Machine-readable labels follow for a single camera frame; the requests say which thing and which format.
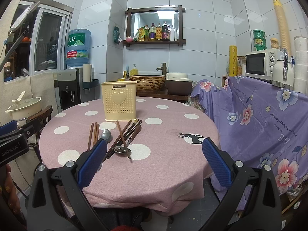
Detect brown wooden chopstick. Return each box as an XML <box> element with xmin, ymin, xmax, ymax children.
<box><xmin>87</xmin><ymin>123</ymin><xmax>94</xmax><ymax>151</ymax></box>
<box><xmin>93</xmin><ymin>122</ymin><xmax>99</xmax><ymax>146</ymax></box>
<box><xmin>102</xmin><ymin>132</ymin><xmax>121</xmax><ymax>162</ymax></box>
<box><xmin>116</xmin><ymin>121</ymin><xmax>131</xmax><ymax>159</ymax></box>

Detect black gold chopstick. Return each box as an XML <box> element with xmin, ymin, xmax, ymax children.
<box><xmin>107</xmin><ymin>120</ymin><xmax>142</xmax><ymax>159</ymax></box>

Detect left hand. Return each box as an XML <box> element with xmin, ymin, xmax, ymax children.
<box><xmin>1</xmin><ymin>164</ymin><xmax>23</xmax><ymax>221</ymax></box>

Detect cream cooking pot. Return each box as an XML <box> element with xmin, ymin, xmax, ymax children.
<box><xmin>5</xmin><ymin>91</ymin><xmax>42</xmax><ymax>121</ymax></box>

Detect dark wooden chair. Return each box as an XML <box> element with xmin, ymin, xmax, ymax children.
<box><xmin>25</xmin><ymin>105</ymin><xmax>53</xmax><ymax>137</ymax></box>

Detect purple floral cloth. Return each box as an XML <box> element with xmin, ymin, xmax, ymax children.
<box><xmin>191</xmin><ymin>76</ymin><xmax>307</xmax><ymax>194</ymax></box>

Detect grey water dispenser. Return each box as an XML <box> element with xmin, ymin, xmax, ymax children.
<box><xmin>56</xmin><ymin>68</ymin><xmax>95</xmax><ymax>110</ymax></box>

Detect paper cup stack holder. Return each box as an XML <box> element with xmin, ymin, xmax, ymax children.
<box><xmin>82</xmin><ymin>64</ymin><xmax>99</xmax><ymax>90</ymax></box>

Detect pink polka dot tablecloth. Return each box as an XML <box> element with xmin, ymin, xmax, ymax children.
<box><xmin>39</xmin><ymin>98</ymin><xmax>219</xmax><ymax>216</ymax></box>

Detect blue water jug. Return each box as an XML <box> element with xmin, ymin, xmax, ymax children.
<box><xmin>65</xmin><ymin>29</ymin><xmax>91</xmax><ymax>67</ymax></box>

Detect cream plastic utensil holder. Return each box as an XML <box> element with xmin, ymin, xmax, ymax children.
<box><xmin>101</xmin><ymin>81</ymin><xmax>137</xmax><ymax>121</ymax></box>

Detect white kettle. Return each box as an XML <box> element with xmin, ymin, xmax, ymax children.
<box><xmin>271</xmin><ymin>49</ymin><xmax>295</xmax><ymax>90</ymax></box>

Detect white microwave oven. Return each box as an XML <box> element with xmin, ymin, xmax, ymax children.
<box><xmin>245</xmin><ymin>49</ymin><xmax>284</xmax><ymax>80</ymax></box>

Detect yellow soap dispenser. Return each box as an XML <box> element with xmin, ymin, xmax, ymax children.
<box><xmin>130</xmin><ymin>64</ymin><xmax>138</xmax><ymax>76</ymax></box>

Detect white brown rice cooker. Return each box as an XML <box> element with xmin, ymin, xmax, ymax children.
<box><xmin>166</xmin><ymin>73</ymin><xmax>193</xmax><ymax>95</ymax></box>

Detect woven basin sink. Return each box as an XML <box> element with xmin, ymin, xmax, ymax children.
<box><xmin>130</xmin><ymin>74</ymin><xmax>166</xmax><ymax>92</ymax></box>

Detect yellow roll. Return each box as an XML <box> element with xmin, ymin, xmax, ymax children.
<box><xmin>229</xmin><ymin>45</ymin><xmax>238</xmax><ymax>77</ymax></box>

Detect green hanging packet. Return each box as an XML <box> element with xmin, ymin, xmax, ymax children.
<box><xmin>113</xmin><ymin>26</ymin><xmax>122</xmax><ymax>44</ymax></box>

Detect bronze faucet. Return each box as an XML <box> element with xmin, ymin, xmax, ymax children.
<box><xmin>157</xmin><ymin>63</ymin><xmax>168</xmax><ymax>76</ymax></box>

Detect tall beige mat roll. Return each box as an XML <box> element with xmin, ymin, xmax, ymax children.
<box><xmin>273</xmin><ymin>0</ymin><xmax>292</xmax><ymax>55</ymax></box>

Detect green stacked containers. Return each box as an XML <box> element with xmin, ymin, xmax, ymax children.
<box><xmin>253</xmin><ymin>30</ymin><xmax>267</xmax><ymax>51</ymax></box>

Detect yellow oil bottle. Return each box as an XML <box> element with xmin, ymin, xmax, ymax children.
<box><xmin>156</xmin><ymin>23</ymin><xmax>162</xmax><ymax>40</ymax></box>

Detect dark soy sauce bottle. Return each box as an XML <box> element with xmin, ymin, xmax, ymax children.
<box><xmin>161</xmin><ymin>21</ymin><xmax>170</xmax><ymax>41</ymax></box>

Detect dark wooden wall shelf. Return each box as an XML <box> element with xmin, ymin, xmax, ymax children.
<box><xmin>123</xmin><ymin>5</ymin><xmax>186</xmax><ymax>47</ymax></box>

